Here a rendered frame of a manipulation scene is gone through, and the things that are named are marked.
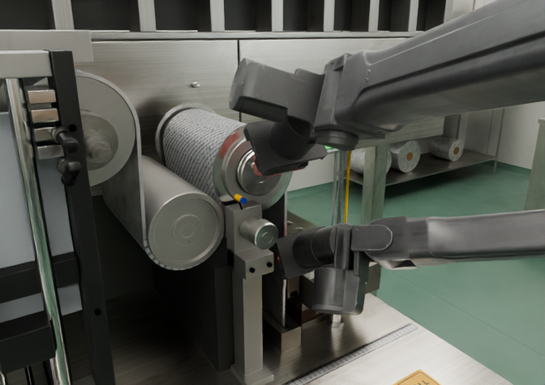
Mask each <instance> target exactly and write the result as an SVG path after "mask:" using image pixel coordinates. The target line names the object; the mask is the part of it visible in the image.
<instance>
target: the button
mask: <svg viewBox="0 0 545 385"><path fill-rule="evenodd" d="M392 385H442V384H440V383H439V382H437V381H436V380H434V379H433V378H432V377H431V376H430V375H428V374H427V373H425V372H424V371H423V370H420V369H419V370H416V371H415V372H414V373H412V374H409V375H408V376H406V377H404V378H403V379H401V380H399V381H397V382H395V383H394V384H392Z"/></svg>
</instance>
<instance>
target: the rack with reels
mask: <svg viewBox="0 0 545 385"><path fill-rule="evenodd" d="M475 3H476V0H474V2H473V9H472V11H474V10H475ZM505 108H507V107H502V108H496V109H503V111H502V117H501V122H500V132H499V137H498V143H497V148H496V156H491V155H487V154H483V153H480V152H473V151H470V150H466V149H463V143H462V141H461V140H458V136H459V130H460V123H461V115H462V114H467V113H457V114H451V115H445V117H450V116H456V115H459V118H458V124H457V136H456V139H451V138H448V137H444V136H439V135H438V136H436V137H435V138H434V139H433V140H432V141H431V145H430V152H429V153H424V154H420V153H421V151H420V146H419V144H418V143H417V142H416V141H414V140H406V141H401V142H396V143H389V144H388V160H387V170H386V181H385V186H390V185H393V184H397V183H400V182H407V181H410V180H414V179H417V178H423V177H426V176H430V175H433V174H437V173H443V172H446V171H449V170H453V169H459V168H463V167H466V166H470V165H476V164H479V163H483V162H486V161H490V160H495V163H494V169H493V174H496V165H497V159H499V157H498V154H499V149H500V139H501V134H502V128H503V123H504V114H505ZM488 110H493V109H485V110H479V111H474V112H468V113H477V112H482V111H488ZM364 160H365V148H360V149H356V150H353V151H352V152H351V154H350V167H351V169H350V179H349V180H351V181H352V182H357V183H358V184H361V185H362V184H363V172H364Z"/></svg>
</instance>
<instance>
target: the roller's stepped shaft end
mask: <svg viewBox="0 0 545 385"><path fill-rule="evenodd" d="M83 134H84V146H85V152H86V159H87V161H90V162H95V163H105V162H106V161H108V160H109V159H110V157H111V154H112V153H111V147H110V143H109V140H108V139H107V138H106V137H105V136H104V135H102V134H101V133H99V132H98V131H96V130H84V131H83Z"/></svg>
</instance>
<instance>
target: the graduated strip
mask: <svg viewBox="0 0 545 385"><path fill-rule="evenodd" d="M416 329H418V327H416V326H415V325H413V324H412V323H407V324H406V325H404V326H402V327H399V328H397V329H395V330H393V331H391V332H389V333H387V334H385V335H383V336H381V337H379V338H377V339H374V340H372V341H370V342H368V343H366V344H364V345H362V346H360V347H358V348H356V349H353V350H351V351H349V352H348V353H345V354H343V355H341V356H340V357H337V358H335V359H332V360H331V361H328V362H326V363H324V364H323V365H321V366H318V367H316V368H315V369H312V370H309V371H308V372H306V373H304V374H301V375H299V376H298V377H296V378H294V379H291V380H289V381H287V382H285V383H283V384H281V385H305V384H307V383H310V382H312V381H314V380H316V379H318V378H320V377H322V376H324V375H326V374H328V373H330V372H332V371H334V370H336V369H338V368H340V367H342V366H344V365H346V364H348V363H350V362H352V361H354V360H356V359H358V358H360V357H362V356H364V355H366V354H368V353H370V352H372V351H374V350H376V349H378V348H380V347H382V346H384V345H386V344H388V343H390V342H392V341H394V340H396V339H398V338H400V337H402V336H404V335H406V334H408V333H410V332H412V331H414V330H416Z"/></svg>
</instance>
